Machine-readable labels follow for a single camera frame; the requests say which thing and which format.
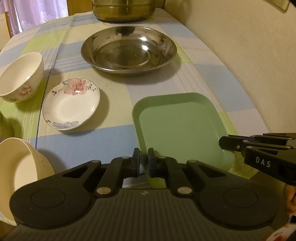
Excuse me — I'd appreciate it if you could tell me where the green square plastic plate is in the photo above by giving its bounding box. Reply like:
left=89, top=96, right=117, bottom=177
left=131, top=92, right=235, bottom=189

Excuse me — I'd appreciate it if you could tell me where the small floral ceramic dish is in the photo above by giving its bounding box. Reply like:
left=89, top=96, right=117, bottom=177
left=42, top=77, right=101, bottom=131

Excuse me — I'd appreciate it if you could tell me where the cream plastic bowl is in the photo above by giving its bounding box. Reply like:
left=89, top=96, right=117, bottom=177
left=0, top=138, right=55, bottom=226

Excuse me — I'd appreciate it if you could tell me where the right hand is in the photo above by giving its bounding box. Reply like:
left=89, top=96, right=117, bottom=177
left=283, top=184, right=296, bottom=217

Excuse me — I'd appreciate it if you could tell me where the checkered tablecloth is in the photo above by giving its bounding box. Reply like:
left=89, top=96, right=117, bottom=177
left=1, top=9, right=267, bottom=173

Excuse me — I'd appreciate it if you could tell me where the large stainless steel plate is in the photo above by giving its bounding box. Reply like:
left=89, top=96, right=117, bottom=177
left=81, top=26, right=177, bottom=76

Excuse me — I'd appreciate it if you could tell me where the white floral ceramic bowl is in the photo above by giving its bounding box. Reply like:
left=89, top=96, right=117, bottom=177
left=1, top=52, right=44, bottom=103

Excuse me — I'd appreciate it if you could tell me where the stainless steel steamer pot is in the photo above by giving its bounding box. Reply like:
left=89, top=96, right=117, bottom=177
left=92, top=0, right=156, bottom=23

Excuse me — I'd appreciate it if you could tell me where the white wooden chair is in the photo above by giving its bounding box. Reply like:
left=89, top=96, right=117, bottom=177
left=0, top=11, right=13, bottom=50

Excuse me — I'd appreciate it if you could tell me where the lavender curtain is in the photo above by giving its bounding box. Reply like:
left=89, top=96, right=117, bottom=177
left=1, top=0, right=68, bottom=35

